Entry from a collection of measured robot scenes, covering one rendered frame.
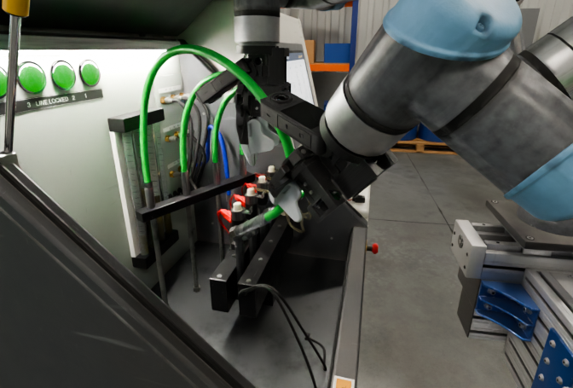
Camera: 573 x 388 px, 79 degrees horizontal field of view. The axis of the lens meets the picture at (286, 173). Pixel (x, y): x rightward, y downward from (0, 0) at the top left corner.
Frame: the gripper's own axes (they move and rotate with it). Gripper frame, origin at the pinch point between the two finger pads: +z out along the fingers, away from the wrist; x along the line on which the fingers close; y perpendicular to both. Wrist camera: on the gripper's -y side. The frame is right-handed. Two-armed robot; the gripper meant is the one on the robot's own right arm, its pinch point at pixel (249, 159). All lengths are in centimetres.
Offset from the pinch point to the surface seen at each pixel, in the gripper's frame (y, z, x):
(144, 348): 0.6, 10.7, -34.8
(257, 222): 5.9, 6.1, -12.7
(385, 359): 38, 122, 78
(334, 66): -44, 3, 508
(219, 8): -20, -30, 35
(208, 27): -23.8, -25.0, 35.1
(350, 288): 20.4, 27.7, 3.1
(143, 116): -20.8, -7.2, -1.3
